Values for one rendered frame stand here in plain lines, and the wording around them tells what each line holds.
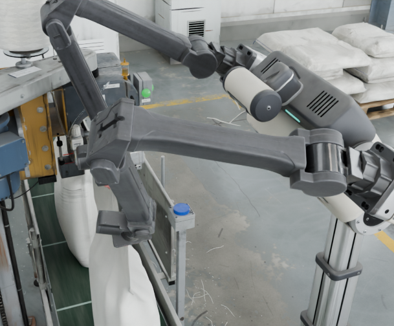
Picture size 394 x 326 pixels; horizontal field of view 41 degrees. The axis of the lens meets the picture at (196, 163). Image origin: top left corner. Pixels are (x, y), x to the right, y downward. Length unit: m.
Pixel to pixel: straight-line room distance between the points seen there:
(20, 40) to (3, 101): 0.18
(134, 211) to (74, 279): 1.27
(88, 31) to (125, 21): 3.26
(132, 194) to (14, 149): 0.53
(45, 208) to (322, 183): 2.07
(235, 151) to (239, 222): 2.44
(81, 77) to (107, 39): 3.26
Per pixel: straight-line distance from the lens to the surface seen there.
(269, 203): 3.51
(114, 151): 0.86
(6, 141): 1.51
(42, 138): 1.79
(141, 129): 0.84
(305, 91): 1.20
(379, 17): 7.54
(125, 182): 1.01
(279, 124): 1.33
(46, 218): 2.76
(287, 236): 3.25
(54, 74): 1.63
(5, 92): 1.52
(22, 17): 1.43
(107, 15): 1.31
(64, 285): 2.37
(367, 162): 0.98
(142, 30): 1.34
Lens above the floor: 2.00
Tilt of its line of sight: 31 degrees down
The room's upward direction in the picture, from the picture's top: 2 degrees clockwise
